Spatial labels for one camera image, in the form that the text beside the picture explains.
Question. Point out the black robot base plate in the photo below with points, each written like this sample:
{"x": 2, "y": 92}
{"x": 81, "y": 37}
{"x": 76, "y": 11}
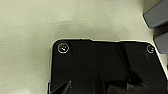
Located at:
{"x": 93, "y": 66}

